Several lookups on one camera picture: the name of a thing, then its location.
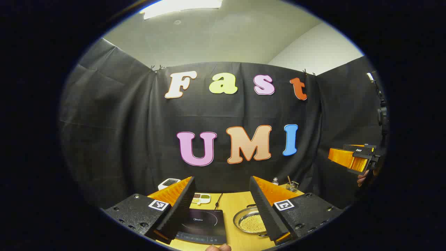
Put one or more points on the white toaster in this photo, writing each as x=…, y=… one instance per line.
x=169, y=182

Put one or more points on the clear bottle with pink label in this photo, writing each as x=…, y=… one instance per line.
x=275, y=181

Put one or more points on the black clamp stand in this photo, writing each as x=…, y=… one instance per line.
x=382, y=116

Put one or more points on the white divided dish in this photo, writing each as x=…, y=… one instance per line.
x=202, y=199

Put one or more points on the black induction cooktop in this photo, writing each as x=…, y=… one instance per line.
x=205, y=223

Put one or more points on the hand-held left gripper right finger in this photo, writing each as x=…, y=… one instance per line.
x=264, y=212

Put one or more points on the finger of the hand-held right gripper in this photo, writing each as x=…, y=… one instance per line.
x=341, y=156
x=360, y=164

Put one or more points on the ceiling light panel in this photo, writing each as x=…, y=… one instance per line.
x=181, y=7

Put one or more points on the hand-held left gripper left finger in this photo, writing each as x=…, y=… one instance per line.
x=181, y=209

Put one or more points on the pile of yellow soybeans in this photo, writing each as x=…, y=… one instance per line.
x=252, y=223

